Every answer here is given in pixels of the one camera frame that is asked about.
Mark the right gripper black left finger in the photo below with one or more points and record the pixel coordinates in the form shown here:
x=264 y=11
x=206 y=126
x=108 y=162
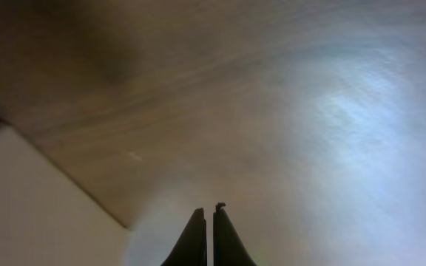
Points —
x=191 y=247

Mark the brown cardboard box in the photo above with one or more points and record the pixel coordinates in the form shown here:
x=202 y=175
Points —
x=45 y=218

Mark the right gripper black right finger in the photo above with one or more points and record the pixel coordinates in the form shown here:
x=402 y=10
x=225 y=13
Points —
x=227 y=246

